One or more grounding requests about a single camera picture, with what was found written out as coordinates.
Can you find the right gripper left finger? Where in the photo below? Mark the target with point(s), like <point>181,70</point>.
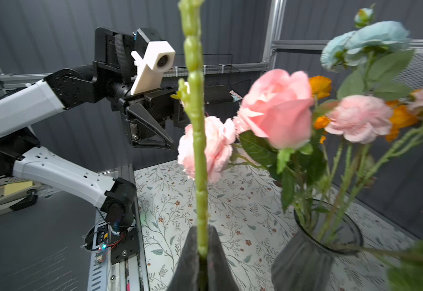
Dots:
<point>185,277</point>

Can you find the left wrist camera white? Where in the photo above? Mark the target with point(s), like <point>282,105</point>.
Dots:
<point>153,57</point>

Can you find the floral table mat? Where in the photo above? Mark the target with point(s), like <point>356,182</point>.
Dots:
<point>245,209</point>

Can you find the small pink flower spray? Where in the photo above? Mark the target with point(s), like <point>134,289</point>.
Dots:
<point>363,122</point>

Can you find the black wire wall basket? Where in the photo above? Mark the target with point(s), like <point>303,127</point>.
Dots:
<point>224,82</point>

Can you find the light blue flower stem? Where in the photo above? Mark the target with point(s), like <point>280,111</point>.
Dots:
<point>376,53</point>

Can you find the pale pink peony cluster stem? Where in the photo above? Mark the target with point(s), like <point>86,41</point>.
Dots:
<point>219,139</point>

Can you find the pink peony stem with bud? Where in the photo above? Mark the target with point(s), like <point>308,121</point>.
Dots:
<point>193,98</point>

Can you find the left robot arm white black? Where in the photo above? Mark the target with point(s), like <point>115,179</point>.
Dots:
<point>53,130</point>

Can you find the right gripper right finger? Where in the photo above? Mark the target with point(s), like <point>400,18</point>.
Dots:
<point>219,274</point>

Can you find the dark glass ribbed vase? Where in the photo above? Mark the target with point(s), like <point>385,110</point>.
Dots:
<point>305,264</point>

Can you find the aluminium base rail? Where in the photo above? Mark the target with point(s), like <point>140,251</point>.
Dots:
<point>115,243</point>

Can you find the red gerbera flower stem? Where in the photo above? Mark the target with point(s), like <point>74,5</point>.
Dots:
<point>405,271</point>

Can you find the orange flower stem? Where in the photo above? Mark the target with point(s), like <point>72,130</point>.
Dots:
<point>402,118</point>

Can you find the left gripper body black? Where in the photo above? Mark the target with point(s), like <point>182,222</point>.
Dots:
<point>144,116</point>

